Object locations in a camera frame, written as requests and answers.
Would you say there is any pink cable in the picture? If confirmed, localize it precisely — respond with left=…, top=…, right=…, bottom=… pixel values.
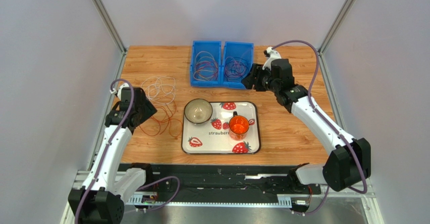
left=224, top=56, right=252, bottom=83

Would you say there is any white cable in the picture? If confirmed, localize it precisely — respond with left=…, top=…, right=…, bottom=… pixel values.
left=140, top=76, right=177, bottom=106

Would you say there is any red cable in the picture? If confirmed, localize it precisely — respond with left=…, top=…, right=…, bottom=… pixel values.
left=147, top=99, right=179, bottom=135
left=192, top=51, right=220, bottom=83

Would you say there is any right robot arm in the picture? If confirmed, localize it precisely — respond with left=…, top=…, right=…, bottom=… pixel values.
left=242, top=59, right=371, bottom=193

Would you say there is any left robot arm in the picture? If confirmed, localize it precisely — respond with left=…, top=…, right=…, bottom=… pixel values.
left=68, top=84, right=157, bottom=223

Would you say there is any right blue plastic bin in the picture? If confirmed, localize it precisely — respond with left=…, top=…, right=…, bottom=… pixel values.
left=220, top=41, right=254, bottom=90

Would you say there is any blue plastic bin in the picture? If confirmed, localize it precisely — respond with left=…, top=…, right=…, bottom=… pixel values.
left=189, top=40, right=222, bottom=88
left=220, top=41, right=254, bottom=90

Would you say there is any orange transparent mug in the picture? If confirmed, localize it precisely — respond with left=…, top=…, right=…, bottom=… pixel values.
left=228, top=111, right=250, bottom=141

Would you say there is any left blue plastic bin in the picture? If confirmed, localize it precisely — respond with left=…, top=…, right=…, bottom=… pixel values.
left=189, top=40, right=222, bottom=88

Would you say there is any beige ceramic bowl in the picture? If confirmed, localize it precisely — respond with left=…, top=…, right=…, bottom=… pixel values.
left=184, top=98, right=213, bottom=124

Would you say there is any strawberry print tray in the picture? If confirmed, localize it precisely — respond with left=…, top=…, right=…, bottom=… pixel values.
left=182, top=101, right=261, bottom=154

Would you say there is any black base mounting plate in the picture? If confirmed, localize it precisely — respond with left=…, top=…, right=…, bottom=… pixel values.
left=108, top=162, right=356, bottom=204

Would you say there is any dark blue cable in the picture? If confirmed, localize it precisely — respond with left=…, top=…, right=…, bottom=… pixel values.
left=224, top=56, right=252, bottom=83

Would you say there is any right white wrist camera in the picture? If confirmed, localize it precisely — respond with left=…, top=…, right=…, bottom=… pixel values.
left=262, top=47, right=282, bottom=70

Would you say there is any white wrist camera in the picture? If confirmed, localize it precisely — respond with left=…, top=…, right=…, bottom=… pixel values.
left=110, top=83, right=129, bottom=100
left=262, top=47, right=282, bottom=70

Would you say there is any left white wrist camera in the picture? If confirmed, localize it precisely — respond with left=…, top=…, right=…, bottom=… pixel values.
left=110, top=83, right=129, bottom=100

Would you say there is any aluminium frame rail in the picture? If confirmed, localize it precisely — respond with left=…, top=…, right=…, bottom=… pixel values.
left=60, top=170, right=385, bottom=224

